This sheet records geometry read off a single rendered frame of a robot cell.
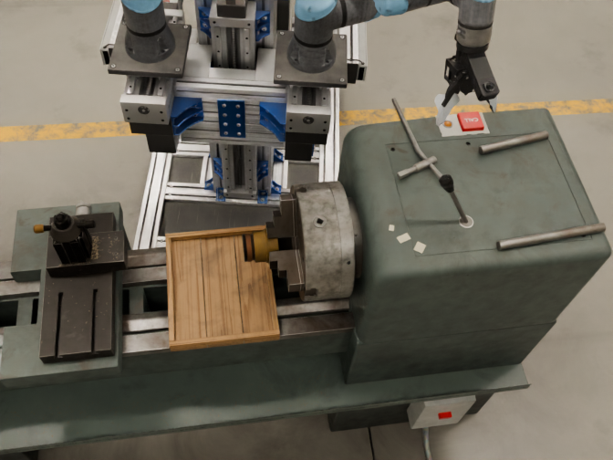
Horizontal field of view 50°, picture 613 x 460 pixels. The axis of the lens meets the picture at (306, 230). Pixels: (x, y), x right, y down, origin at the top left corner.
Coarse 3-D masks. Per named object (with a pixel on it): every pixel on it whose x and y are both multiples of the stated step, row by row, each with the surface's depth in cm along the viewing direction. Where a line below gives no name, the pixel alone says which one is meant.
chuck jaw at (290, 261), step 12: (276, 252) 174; (288, 252) 174; (276, 264) 174; (288, 264) 172; (300, 264) 172; (288, 276) 170; (300, 276) 170; (288, 288) 170; (300, 288) 171; (312, 288) 169
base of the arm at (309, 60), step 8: (296, 40) 196; (328, 40) 195; (288, 48) 202; (296, 48) 198; (304, 48) 196; (312, 48) 195; (320, 48) 196; (328, 48) 198; (288, 56) 202; (296, 56) 200; (304, 56) 197; (312, 56) 197; (320, 56) 197; (328, 56) 200; (296, 64) 200; (304, 64) 199; (312, 64) 198; (320, 64) 199; (328, 64) 201; (312, 72) 201; (320, 72) 201
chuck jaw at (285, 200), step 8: (296, 192) 171; (304, 192) 171; (280, 200) 171; (288, 200) 170; (280, 208) 173; (288, 208) 171; (280, 216) 172; (288, 216) 172; (296, 216) 172; (272, 224) 174; (280, 224) 172; (288, 224) 173; (296, 224) 173; (272, 232) 173; (280, 232) 174; (288, 232) 174; (296, 232) 174
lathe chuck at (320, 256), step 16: (320, 192) 169; (304, 208) 165; (320, 208) 165; (304, 224) 163; (336, 224) 164; (304, 240) 162; (320, 240) 163; (336, 240) 163; (304, 256) 164; (320, 256) 163; (336, 256) 164; (304, 272) 167; (320, 272) 165; (336, 272) 165; (320, 288) 168; (336, 288) 169
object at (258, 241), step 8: (256, 232) 175; (264, 232) 175; (248, 240) 173; (256, 240) 173; (264, 240) 173; (272, 240) 174; (248, 248) 172; (256, 248) 172; (264, 248) 173; (272, 248) 174; (248, 256) 173; (256, 256) 173; (264, 256) 174
